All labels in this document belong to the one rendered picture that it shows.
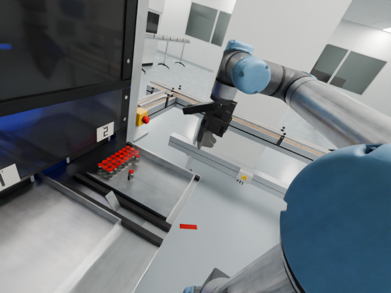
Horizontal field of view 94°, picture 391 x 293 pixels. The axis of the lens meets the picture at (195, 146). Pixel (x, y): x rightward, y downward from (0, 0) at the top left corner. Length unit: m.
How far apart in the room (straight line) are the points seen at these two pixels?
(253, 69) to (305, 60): 1.61
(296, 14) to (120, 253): 1.99
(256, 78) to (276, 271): 0.35
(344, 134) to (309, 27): 1.71
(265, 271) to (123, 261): 0.44
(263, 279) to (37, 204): 0.66
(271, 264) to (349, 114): 0.25
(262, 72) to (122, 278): 0.60
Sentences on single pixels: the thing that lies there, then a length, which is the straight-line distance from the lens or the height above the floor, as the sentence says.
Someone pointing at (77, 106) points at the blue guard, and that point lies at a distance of 0.67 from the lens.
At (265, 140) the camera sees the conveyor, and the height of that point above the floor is 0.88.
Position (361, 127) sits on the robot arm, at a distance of 0.36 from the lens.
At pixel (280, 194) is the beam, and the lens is 1.81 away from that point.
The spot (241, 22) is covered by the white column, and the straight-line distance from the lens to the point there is 2.05.
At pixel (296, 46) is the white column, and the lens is 2.01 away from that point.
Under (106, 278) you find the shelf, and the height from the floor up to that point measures 0.88.
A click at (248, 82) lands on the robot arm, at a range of 0.43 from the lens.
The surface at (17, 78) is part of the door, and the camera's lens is 0.58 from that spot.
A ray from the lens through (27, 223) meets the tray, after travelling 0.72.
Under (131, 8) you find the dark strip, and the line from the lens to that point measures 0.77.
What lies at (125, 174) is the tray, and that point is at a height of 0.88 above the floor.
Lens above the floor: 1.45
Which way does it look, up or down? 32 degrees down
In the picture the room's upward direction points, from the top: 18 degrees clockwise
